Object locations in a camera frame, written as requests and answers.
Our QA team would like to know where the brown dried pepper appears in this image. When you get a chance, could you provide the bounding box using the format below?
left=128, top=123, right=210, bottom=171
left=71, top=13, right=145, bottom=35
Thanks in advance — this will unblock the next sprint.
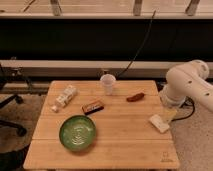
left=126, top=93, right=145, bottom=102

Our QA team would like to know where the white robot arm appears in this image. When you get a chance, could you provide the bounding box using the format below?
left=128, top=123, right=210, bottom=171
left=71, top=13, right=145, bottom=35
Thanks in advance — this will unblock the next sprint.
left=159, top=60, right=213, bottom=112

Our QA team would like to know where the white rectangular sponge block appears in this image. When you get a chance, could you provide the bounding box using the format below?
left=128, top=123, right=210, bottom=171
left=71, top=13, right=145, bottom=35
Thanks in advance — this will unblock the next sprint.
left=149, top=115, right=170, bottom=133

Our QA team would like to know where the clear plastic cup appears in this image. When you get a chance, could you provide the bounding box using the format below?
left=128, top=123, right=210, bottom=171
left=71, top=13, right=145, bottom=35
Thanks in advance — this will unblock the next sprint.
left=100, top=74, right=116, bottom=95

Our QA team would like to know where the brown chocolate bar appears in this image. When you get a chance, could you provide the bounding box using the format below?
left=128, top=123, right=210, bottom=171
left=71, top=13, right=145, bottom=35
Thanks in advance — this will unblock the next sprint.
left=82, top=101, right=104, bottom=115

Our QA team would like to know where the green ceramic bowl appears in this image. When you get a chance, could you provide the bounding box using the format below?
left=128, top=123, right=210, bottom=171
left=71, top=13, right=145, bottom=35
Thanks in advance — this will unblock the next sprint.
left=59, top=115, right=96, bottom=152

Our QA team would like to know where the white plastic bottle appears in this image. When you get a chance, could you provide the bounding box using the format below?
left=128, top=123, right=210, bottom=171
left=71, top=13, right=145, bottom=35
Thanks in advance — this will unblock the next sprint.
left=51, top=85, right=77, bottom=113

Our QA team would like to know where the black office chair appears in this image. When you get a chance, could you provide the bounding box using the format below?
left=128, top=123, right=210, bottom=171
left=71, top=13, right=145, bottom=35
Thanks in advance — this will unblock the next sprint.
left=0, top=64, right=27, bottom=137

